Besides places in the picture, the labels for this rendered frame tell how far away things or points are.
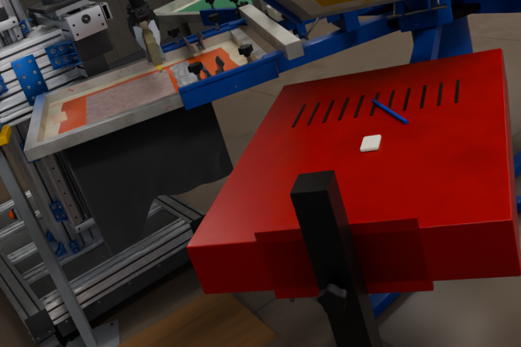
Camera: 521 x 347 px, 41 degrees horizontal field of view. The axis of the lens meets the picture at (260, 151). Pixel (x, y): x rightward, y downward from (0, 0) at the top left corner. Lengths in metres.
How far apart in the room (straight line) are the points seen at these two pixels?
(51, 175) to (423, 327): 1.58
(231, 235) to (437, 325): 1.52
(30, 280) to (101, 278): 0.36
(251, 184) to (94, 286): 1.83
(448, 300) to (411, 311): 0.14
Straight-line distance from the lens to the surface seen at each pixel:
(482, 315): 2.49
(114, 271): 2.93
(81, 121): 2.31
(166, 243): 2.99
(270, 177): 1.15
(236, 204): 1.11
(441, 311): 2.52
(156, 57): 2.18
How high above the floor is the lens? 1.61
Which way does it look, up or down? 24 degrees down
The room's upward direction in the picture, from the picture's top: 18 degrees counter-clockwise
